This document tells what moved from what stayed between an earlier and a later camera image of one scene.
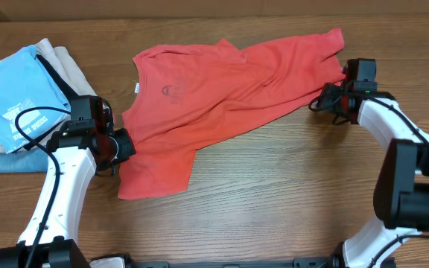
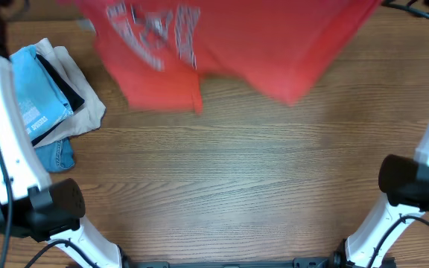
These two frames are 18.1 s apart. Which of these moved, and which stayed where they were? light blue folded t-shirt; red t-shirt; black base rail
Moved: red t-shirt
Stayed: light blue folded t-shirt; black base rail
